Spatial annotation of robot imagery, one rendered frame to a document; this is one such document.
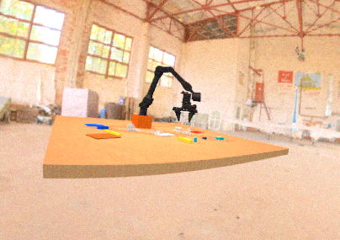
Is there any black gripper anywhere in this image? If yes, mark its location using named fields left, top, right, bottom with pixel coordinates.
left=173, top=100, right=198, bottom=122

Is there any teal rectangular block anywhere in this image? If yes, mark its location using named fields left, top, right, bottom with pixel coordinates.
left=215, top=136, right=225, bottom=141

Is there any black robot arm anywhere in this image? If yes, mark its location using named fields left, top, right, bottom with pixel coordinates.
left=138, top=65, right=202, bottom=116

